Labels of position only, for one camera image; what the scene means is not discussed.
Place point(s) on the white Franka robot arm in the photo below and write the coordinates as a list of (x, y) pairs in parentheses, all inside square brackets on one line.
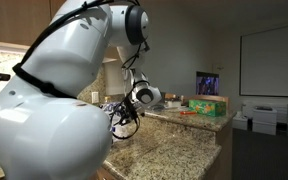
[(50, 133)]

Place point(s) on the small white box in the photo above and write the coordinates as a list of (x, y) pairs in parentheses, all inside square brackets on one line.
[(240, 122)]

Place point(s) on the orange marker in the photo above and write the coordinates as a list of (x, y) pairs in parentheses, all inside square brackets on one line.
[(188, 113)]

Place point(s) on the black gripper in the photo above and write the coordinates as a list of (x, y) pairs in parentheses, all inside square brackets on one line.
[(131, 111)]

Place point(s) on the dark wrapped item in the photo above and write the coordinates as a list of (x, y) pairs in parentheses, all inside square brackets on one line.
[(158, 107)]

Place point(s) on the clear water bottle blue cap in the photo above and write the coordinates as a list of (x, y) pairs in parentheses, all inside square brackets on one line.
[(109, 106)]

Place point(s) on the green tissue box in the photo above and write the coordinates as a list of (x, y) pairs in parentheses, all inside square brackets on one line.
[(207, 108)]

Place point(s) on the clear plastic bag blue print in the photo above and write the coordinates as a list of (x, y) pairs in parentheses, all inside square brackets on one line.
[(117, 130)]

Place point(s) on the white food container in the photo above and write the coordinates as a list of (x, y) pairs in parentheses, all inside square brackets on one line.
[(174, 104)]

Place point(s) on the wooden wall cabinet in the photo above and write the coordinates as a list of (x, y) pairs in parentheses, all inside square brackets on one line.
[(17, 20)]

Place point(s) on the white projector screen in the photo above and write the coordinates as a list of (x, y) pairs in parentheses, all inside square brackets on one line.
[(274, 60)]

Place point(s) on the white wall outlet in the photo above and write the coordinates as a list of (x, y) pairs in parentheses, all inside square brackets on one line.
[(95, 97)]

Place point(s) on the flat screen television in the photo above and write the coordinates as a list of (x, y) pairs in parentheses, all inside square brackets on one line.
[(207, 85)]

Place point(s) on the white printer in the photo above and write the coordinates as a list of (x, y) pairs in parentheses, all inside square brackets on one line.
[(264, 120)]

